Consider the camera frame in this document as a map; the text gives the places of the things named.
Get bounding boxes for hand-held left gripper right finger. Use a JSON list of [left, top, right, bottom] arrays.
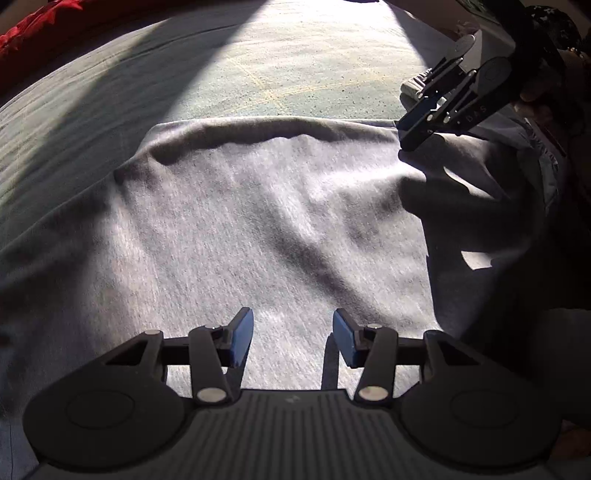
[[331, 308, 482, 408]]

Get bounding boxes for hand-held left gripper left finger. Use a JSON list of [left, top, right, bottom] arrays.
[[106, 306, 256, 408]]

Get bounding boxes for grey sweatpants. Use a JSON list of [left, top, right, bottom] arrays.
[[0, 117, 564, 467]]

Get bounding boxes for star print dark cloth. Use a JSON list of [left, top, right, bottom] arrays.
[[526, 4, 585, 61]]

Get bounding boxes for person's right hand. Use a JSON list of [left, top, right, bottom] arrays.
[[519, 64, 563, 112]]

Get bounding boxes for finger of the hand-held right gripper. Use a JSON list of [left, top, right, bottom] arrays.
[[400, 58, 514, 153], [397, 34, 478, 128]]

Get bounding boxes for red quilt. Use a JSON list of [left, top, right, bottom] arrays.
[[0, 0, 100, 70]]

